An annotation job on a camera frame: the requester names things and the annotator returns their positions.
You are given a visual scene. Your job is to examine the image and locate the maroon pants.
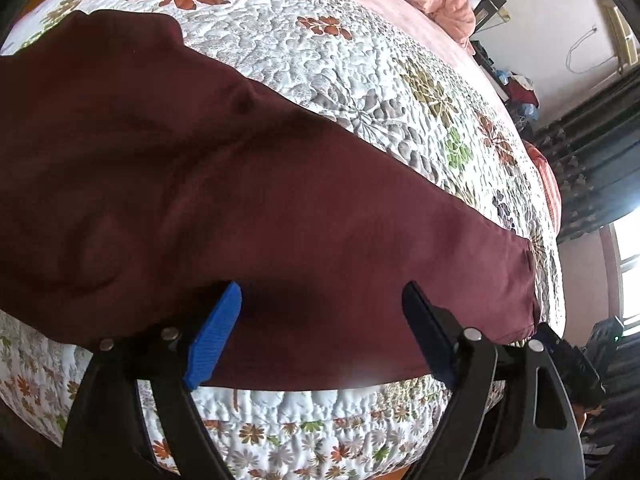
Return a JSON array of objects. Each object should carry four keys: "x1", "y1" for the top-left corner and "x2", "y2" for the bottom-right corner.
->
[{"x1": 1, "y1": 11, "x2": 540, "y2": 390}]

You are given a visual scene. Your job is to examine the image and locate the dark curtain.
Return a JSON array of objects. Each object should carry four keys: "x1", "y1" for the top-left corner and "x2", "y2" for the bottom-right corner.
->
[{"x1": 530, "y1": 68, "x2": 640, "y2": 243}]

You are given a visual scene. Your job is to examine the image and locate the cluttered bedside table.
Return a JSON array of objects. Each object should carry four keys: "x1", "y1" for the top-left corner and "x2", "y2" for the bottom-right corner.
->
[{"x1": 471, "y1": 40, "x2": 540, "y2": 136}]

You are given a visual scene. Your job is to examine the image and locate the pink bed sheet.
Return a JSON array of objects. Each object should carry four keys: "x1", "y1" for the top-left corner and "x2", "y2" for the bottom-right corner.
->
[{"x1": 352, "y1": 0, "x2": 506, "y2": 112}]

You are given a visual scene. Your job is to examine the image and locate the floral quilted bedspread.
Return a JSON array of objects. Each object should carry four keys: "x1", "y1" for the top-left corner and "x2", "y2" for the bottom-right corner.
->
[{"x1": 2, "y1": 0, "x2": 566, "y2": 479}]

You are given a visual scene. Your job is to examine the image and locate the wall air conditioner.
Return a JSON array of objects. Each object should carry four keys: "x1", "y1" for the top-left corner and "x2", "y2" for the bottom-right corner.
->
[{"x1": 600, "y1": 0, "x2": 639, "y2": 67}]

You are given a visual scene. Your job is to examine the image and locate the white wall cable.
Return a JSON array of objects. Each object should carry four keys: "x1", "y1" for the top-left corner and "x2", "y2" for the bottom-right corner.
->
[{"x1": 564, "y1": 24, "x2": 618, "y2": 75}]

